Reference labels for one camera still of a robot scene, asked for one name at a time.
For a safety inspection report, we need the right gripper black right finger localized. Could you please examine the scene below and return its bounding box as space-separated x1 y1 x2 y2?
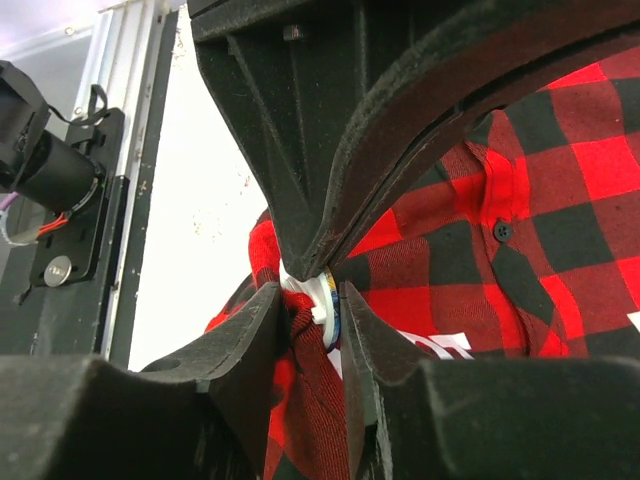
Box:
340 283 639 479

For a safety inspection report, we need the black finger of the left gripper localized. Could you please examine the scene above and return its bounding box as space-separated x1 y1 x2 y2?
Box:
189 1 365 280
304 1 639 277

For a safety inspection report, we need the round pin badge brooch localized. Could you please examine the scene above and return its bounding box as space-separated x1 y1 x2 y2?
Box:
279 262 341 353

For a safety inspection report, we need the red black plaid shirt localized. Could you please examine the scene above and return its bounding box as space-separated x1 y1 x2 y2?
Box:
204 47 640 480

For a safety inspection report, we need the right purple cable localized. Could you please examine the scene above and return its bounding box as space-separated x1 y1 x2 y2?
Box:
0 192 24 246

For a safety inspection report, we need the aluminium rail frame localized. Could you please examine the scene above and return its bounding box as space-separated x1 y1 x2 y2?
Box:
0 0 166 181

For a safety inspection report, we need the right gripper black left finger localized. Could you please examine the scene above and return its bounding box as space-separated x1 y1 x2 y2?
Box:
1 283 281 479

